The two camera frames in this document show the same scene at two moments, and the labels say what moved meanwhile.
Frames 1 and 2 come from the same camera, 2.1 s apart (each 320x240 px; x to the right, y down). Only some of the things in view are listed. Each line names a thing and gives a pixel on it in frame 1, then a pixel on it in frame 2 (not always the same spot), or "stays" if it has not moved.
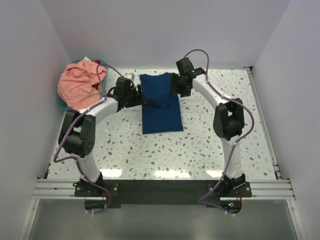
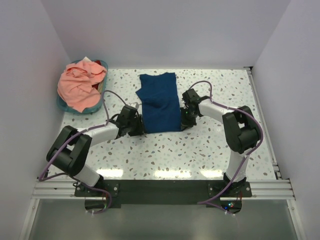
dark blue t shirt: [161, 110] stays
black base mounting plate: [163, 192] stays
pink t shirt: [78, 85] stays
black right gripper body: [174, 83] → [185, 118]
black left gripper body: [139, 94] → [139, 124]
